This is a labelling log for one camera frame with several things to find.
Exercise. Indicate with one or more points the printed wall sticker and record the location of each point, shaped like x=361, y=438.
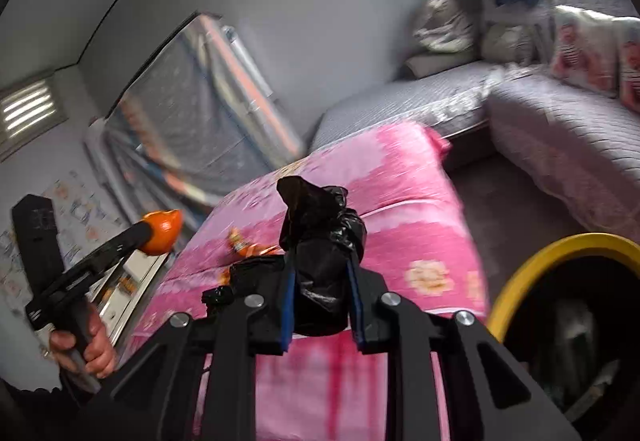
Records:
x=80, y=216

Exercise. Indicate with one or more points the orange peel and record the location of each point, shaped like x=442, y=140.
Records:
x=162, y=231

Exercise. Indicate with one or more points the black plastic bag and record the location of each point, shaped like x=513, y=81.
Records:
x=320, y=246

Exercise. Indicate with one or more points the yellow trash bin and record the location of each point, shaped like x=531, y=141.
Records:
x=530, y=266

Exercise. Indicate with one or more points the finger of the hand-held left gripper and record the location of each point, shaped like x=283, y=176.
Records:
x=120, y=238
x=117, y=261

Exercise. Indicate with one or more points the pink printed cushion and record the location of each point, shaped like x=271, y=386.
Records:
x=582, y=51
x=631, y=66

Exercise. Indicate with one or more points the pink printed blanket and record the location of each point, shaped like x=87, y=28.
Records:
x=425, y=221

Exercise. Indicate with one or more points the white cabinet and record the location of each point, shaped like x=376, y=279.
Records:
x=132, y=286

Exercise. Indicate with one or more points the flat grey pillow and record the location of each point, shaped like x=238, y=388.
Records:
x=430, y=65

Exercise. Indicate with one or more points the beige cushion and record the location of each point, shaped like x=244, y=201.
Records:
x=507, y=41

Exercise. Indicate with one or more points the orange snack wrapper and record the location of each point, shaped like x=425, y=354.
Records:
x=242, y=245

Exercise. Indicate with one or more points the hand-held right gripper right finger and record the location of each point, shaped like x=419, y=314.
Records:
x=356, y=321

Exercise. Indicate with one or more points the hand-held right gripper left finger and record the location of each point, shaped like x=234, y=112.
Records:
x=286, y=321

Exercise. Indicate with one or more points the grey patterned cushion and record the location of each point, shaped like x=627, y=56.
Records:
x=442, y=21

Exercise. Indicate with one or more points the louvred wall vent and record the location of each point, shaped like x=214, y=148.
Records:
x=27, y=113

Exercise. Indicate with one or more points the plastic-wrapped folded frame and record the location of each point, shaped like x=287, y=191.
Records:
x=200, y=111

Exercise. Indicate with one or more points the grey sofa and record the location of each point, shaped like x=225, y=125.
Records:
x=550, y=141

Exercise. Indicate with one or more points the person's left hand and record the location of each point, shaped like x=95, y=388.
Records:
x=100, y=351

